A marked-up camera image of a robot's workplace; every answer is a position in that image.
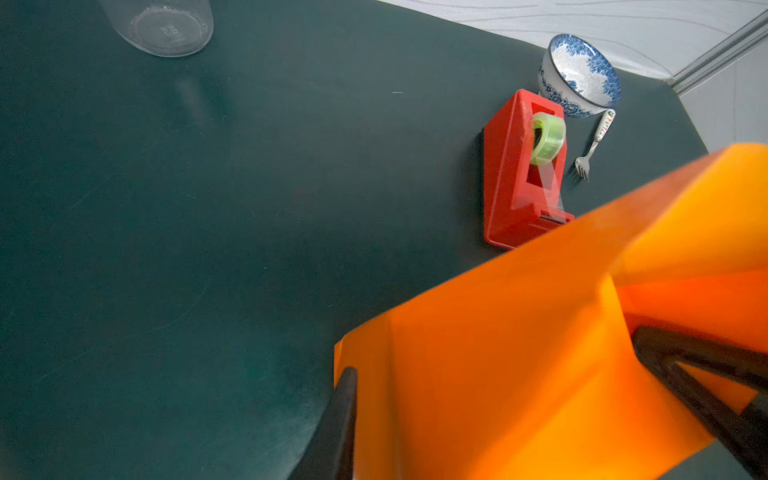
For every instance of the green lid glass jar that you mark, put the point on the green lid glass jar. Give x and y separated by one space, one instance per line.
164 28

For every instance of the silver fork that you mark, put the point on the silver fork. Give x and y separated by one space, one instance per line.
582 163

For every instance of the orange wrapping paper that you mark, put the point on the orange wrapping paper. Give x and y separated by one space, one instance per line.
523 367

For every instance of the red tape dispenser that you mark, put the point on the red tape dispenser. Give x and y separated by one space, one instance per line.
524 156

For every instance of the blue white ceramic bowl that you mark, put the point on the blue white ceramic bowl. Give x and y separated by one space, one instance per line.
578 77

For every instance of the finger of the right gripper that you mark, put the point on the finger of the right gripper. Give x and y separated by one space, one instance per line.
744 434

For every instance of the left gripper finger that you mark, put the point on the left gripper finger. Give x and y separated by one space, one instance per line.
330 452

